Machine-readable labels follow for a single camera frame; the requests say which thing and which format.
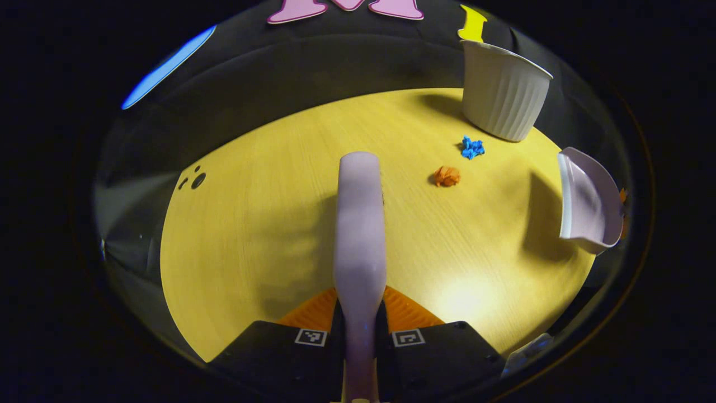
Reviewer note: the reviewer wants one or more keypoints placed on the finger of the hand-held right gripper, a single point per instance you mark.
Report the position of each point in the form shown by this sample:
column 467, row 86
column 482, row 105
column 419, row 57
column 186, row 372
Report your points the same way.
column 622, row 196

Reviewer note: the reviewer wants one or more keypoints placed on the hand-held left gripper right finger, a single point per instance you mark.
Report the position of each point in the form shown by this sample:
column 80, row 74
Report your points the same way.
column 442, row 364

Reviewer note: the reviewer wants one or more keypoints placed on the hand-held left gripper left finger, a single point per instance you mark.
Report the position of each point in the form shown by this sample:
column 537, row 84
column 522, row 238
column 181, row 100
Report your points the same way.
column 263, row 358

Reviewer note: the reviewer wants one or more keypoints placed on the pink dustpan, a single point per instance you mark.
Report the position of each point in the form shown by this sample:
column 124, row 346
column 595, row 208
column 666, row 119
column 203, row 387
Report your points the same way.
column 587, row 201

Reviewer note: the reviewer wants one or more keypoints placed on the small pink broom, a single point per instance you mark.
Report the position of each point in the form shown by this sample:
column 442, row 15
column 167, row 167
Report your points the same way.
column 361, row 235

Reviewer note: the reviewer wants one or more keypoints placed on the white ribbed garbage bin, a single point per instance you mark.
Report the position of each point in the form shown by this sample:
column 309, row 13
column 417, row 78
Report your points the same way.
column 503, row 95

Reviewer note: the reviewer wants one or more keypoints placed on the blue paper trash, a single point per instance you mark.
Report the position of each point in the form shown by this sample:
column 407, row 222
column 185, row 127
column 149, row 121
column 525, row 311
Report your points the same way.
column 472, row 148

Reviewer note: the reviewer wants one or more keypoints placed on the orange paper trash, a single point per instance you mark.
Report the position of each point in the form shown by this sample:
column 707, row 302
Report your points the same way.
column 447, row 176

